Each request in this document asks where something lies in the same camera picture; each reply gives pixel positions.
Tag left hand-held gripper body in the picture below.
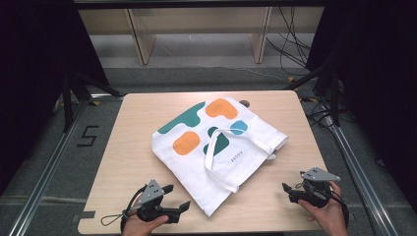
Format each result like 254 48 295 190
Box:
135 178 181 225

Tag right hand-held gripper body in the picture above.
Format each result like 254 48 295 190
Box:
299 166 342 208

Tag white tote bag coloured shapes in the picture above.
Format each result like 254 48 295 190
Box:
150 96 289 218

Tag person's right hand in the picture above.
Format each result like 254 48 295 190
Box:
297 180 349 236

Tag person's left hand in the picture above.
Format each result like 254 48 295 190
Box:
121 204 170 236

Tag black metal stand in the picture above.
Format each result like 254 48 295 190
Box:
283 55 342 128
60 70 123 133

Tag black curtain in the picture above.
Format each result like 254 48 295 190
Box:
306 0 417 210
0 0 111 198

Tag light wooden shelf unit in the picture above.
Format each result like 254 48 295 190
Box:
78 6 327 66

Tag black wrist strap cable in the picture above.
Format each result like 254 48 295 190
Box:
329 189 351 230

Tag black cable loop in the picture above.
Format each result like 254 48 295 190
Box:
99 184 149 233

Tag aluminium rail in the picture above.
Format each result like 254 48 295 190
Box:
323 116 399 236
7 93 126 236

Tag bundle of black floor cables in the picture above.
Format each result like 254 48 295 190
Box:
265 6 313 77

